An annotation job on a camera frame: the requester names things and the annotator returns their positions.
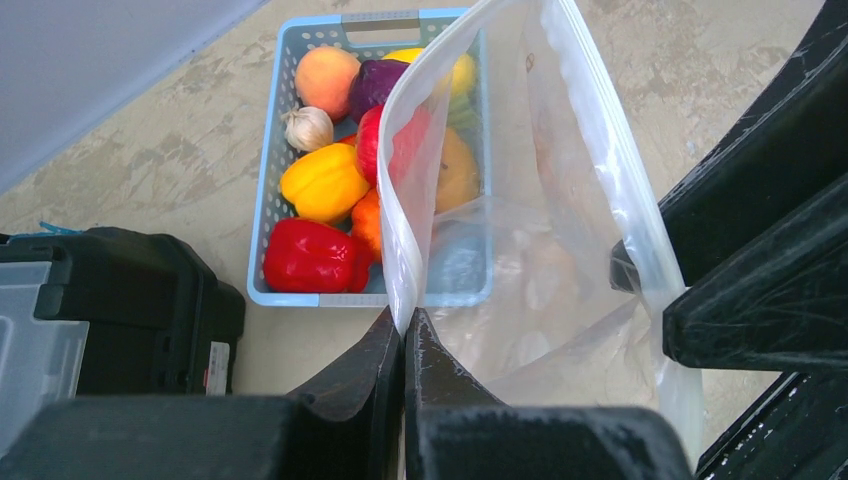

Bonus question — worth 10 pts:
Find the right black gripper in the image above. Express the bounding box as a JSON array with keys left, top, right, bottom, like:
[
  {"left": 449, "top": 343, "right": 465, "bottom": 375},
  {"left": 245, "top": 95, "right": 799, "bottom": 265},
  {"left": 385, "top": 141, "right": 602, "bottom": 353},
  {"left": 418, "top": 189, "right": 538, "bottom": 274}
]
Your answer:
[{"left": 662, "top": 177, "right": 847, "bottom": 480}]

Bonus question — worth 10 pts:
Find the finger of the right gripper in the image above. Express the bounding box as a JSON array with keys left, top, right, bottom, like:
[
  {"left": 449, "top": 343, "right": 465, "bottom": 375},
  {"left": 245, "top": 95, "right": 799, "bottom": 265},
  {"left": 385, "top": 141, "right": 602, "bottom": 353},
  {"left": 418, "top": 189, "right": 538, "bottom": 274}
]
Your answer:
[{"left": 609, "top": 0, "right": 848, "bottom": 294}]

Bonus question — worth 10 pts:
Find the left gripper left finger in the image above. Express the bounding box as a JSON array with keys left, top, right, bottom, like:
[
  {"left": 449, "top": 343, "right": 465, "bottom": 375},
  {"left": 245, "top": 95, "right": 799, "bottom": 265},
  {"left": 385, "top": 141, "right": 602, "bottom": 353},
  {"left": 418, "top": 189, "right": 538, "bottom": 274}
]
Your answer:
[{"left": 1, "top": 312, "right": 403, "bottom": 479}]

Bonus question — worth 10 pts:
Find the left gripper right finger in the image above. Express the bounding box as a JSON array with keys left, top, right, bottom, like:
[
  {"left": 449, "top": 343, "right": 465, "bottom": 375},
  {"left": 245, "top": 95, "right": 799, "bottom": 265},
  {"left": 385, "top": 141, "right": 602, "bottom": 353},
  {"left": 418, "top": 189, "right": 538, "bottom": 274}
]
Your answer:
[{"left": 405, "top": 309, "right": 692, "bottom": 479}]

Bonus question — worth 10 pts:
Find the red toy bell pepper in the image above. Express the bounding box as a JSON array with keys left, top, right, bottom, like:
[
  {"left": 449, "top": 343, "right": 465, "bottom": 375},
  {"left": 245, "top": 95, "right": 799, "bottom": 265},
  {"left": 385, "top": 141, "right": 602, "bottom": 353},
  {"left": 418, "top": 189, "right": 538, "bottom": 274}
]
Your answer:
[{"left": 262, "top": 217, "right": 374, "bottom": 294}]

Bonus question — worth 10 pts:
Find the orange toy pumpkin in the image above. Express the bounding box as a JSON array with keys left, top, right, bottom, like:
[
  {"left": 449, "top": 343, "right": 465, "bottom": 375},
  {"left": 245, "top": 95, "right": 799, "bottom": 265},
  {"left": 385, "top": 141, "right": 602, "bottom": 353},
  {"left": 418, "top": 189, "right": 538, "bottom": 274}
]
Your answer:
[{"left": 351, "top": 188, "right": 382, "bottom": 263}]

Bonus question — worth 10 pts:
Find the clear zip top bag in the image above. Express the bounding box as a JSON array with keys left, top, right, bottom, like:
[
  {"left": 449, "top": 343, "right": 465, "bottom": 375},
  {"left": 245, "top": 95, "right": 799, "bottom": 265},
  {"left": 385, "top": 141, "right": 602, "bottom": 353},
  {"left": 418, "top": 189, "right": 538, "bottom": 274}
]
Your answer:
[{"left": 377, "top": 1, "right": 705, "bottom": 461}]

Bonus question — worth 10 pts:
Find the red toy apple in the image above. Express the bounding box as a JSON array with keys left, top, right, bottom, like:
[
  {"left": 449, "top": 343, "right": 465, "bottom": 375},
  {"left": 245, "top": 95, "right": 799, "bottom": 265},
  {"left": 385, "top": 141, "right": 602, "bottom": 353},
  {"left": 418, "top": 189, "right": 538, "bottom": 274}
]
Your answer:
[{"left": 355, "top": 104, "right": 433, "bottom": 188}]

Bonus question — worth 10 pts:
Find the light blue plastic basket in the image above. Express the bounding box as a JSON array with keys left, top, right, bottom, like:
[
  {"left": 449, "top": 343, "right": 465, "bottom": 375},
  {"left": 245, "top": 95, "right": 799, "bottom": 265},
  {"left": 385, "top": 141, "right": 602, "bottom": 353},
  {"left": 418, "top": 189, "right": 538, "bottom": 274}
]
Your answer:
[{"left": 247, "top": 8, "right": 494, "bottom": 308}]

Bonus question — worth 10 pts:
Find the black plastic toolbox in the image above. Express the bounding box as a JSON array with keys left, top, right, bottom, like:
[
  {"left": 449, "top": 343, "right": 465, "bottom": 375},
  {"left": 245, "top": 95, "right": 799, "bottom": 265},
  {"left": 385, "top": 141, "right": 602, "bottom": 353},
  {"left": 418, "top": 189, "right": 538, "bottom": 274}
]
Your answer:
[{"left": 0, "top": 226, "right": 247, "bottom": 458}]

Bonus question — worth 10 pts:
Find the yellow toy bell pepper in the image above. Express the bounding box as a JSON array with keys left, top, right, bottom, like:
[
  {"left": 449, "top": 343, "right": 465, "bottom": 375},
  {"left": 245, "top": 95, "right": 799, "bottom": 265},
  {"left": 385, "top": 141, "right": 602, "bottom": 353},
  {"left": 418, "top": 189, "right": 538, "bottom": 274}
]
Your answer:
[{"left": 280, "top": 143, "right": 370, "bottom": 225}]

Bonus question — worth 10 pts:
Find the white toy garlic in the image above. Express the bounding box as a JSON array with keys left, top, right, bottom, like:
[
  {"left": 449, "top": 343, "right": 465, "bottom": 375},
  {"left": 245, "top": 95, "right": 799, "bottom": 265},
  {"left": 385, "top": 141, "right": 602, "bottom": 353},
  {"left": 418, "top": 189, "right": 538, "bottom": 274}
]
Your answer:
[{"left": 281, "top": 106, "right": 334, "bottom": 152}]

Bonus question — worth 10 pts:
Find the green toy vegetable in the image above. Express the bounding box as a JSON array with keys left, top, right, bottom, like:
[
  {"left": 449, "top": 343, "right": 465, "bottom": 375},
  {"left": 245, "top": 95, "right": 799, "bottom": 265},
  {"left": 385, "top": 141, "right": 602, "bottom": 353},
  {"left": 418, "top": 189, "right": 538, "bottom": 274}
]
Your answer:
[{"left": 447, "top": 94, "right": 480, "bottom": 130}]

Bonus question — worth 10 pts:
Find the yellow toy lemon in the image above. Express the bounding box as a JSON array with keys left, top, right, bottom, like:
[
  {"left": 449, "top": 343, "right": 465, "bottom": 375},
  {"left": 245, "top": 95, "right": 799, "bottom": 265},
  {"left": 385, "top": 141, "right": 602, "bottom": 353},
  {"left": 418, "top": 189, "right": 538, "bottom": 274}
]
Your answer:
[{"left": 382, "top": 48, "right": 476, "bottom": 97}]

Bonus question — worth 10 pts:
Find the peach toy fruit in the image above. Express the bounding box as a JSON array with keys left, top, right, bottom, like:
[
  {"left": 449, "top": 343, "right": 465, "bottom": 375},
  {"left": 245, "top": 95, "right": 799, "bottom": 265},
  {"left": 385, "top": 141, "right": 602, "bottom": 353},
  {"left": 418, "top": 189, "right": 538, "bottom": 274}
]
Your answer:
[{"left": 294, "top": 46, "right": 361, "bottom": 123}]

